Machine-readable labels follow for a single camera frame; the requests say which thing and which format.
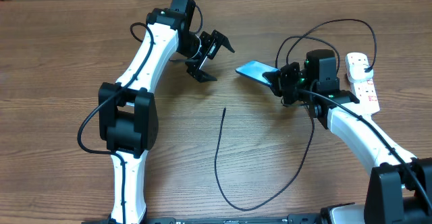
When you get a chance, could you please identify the white power strip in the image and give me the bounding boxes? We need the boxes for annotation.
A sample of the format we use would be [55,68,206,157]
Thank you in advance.
[350,79,380,115]

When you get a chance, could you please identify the white charger adapter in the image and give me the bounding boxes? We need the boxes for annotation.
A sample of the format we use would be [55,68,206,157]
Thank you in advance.
[345,52,374,83]

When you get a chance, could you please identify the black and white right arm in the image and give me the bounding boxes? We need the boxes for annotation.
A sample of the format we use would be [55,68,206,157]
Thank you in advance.
[258,49,431,223]

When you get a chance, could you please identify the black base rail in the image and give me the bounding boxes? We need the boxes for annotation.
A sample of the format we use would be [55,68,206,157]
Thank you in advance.
[80,202,369,224]

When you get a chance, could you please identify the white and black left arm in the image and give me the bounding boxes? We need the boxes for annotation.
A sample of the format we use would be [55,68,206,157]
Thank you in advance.
[98,0,233,223]

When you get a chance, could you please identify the smartphone with light screen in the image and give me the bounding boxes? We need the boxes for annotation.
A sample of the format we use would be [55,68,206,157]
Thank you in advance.
[236,61,279,87]

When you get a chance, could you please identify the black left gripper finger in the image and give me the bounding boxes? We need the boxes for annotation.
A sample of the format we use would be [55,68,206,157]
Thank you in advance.
[219,36,235,53]
[190,69,217,82]

